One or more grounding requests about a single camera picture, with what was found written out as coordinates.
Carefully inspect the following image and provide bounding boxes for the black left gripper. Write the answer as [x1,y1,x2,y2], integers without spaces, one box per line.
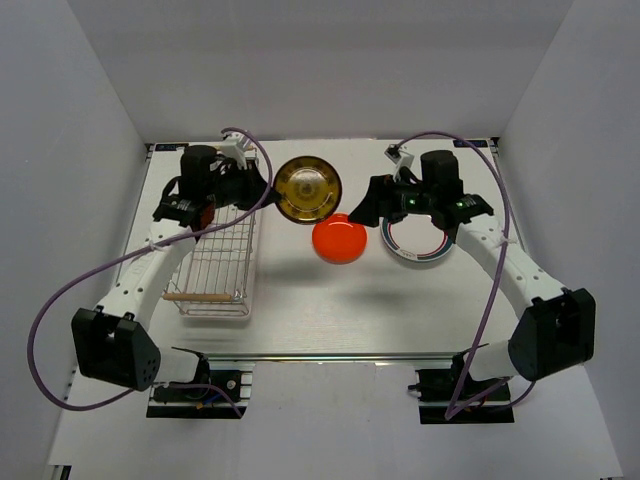
[207,160,283,212]

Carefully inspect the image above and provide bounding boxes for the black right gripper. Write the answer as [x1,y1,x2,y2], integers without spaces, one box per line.
[347,172,437,228]

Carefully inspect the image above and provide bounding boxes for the orange plastic plate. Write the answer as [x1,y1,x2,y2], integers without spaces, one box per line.
[312,213,368,265]

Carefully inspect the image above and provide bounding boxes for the yellow patterned dark plate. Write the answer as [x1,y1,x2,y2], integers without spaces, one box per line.
[273,155,343,225]

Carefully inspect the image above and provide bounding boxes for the white plate with red characters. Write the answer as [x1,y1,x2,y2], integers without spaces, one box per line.
[380,215,454,266]

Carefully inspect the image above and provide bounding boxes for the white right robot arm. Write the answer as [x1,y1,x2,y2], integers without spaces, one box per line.
[349,145,596,399]

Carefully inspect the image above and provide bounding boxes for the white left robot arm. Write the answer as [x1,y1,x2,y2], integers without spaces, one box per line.
[71,127,279,399]

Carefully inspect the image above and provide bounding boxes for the blue table label left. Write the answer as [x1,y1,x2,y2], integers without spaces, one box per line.
[154,143,189,152]

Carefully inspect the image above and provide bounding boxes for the blue table label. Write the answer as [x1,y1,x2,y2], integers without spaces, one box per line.
[154,143,189,152]
[453,139,489,149]

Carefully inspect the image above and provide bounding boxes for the blue table label right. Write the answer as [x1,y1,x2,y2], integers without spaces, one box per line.
[453,139,489,149]

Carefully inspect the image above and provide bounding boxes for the metal wire dish rack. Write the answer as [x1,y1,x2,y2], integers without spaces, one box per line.
[162,144,264,317]

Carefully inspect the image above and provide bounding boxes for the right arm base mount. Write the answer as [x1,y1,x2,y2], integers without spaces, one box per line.
[407,367,516,425]

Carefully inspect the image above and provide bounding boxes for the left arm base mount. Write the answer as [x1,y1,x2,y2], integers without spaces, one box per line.
[146,353,253,420]

